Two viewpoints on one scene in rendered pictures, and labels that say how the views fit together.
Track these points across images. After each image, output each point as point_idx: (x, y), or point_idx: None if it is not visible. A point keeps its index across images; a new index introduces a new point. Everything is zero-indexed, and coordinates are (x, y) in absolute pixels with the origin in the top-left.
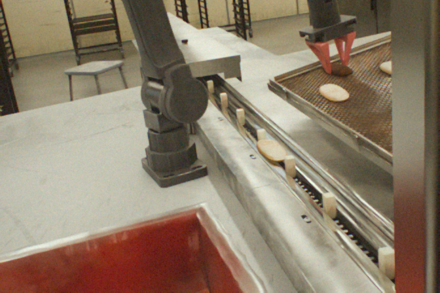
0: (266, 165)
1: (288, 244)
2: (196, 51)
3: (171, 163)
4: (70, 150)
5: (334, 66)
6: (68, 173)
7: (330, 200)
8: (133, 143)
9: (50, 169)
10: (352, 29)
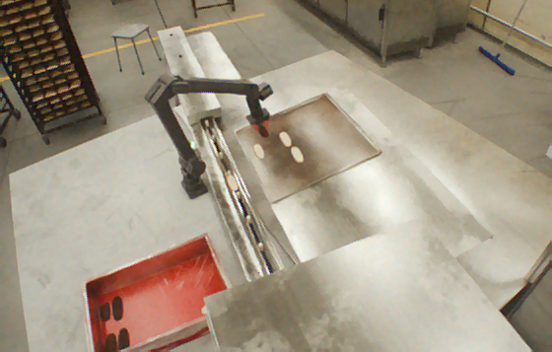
0: (229, 195)
1: (234, 240)
2: (199, 98)
3: (193, 189)
4: (147, 169)
5: (261, 129)
6: (151, 187)
7: (248, 219)
8: (174, 166)
9: (142, 183)
10: (268, 118)
